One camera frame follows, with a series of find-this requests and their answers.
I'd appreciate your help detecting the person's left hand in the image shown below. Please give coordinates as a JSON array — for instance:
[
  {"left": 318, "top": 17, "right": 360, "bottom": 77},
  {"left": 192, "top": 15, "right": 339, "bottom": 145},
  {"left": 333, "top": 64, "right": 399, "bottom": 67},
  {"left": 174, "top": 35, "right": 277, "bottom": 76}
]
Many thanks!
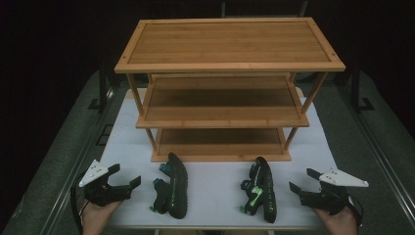
[{"left": 80, "top": 199, "right": 123, "bottom": 235}]

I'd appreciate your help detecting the black metal stand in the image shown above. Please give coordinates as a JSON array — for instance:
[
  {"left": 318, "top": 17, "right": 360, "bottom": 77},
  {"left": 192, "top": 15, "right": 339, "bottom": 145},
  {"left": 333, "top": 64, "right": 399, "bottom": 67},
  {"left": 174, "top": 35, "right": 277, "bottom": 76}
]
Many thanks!
[
  {"left": 87, "top": 60, "right": 112, "bottom": 114},
  {"left": 349, "top": 57, "right": 376, "bottom": 114}
]

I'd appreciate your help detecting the black and green shoe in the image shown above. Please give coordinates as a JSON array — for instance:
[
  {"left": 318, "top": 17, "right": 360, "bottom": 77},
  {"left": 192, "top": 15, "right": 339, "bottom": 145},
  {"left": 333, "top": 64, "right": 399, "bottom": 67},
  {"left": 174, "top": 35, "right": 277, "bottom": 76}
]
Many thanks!
[
  {"left": 149, "top": 152, "right": 190, "bottom": 220},
  {"left": 240, "top": 156, "right": 278, "bottom": 225}
]

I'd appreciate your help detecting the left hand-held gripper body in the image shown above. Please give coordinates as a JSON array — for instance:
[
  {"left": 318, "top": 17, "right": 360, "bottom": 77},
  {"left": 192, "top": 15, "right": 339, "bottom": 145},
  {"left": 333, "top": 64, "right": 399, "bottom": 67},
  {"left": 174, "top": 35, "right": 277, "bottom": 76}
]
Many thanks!
[{"left": 78, "top": 159, "right": 132, "bottom": 208}]

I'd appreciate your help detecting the person's right hand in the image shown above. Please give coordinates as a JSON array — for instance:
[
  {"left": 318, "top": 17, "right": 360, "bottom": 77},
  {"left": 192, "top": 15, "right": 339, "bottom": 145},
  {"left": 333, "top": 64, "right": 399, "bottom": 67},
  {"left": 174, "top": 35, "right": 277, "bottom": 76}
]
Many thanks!
[{"left": 314, "top": 205, "right": 358, "bottom": 235}]

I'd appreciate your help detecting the black cable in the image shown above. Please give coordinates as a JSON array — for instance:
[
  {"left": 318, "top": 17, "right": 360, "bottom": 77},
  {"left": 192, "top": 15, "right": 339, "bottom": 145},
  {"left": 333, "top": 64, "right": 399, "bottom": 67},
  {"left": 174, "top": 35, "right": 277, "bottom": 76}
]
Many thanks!
[
  {"left": 69, "top": 177, "right": 91, "bottom": 235},
  {"left": 346, "top": 194, "right": 364, "bottom": 228}
]

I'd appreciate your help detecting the three-tier wooden shoe rack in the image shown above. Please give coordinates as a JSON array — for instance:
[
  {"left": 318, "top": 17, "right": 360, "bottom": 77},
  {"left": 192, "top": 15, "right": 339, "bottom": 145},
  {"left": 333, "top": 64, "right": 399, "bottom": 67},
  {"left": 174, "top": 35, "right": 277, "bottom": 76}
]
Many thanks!
[{"left": 114, "top": 17, "right": 346, "bottom": 164}]

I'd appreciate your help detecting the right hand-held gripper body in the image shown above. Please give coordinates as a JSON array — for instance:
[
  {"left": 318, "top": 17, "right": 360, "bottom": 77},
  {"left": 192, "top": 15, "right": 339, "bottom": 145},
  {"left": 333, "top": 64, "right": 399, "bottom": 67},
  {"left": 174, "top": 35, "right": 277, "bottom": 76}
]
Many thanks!
[{"left": 300, "top": 167, "right": 370, "bottom": 216}]

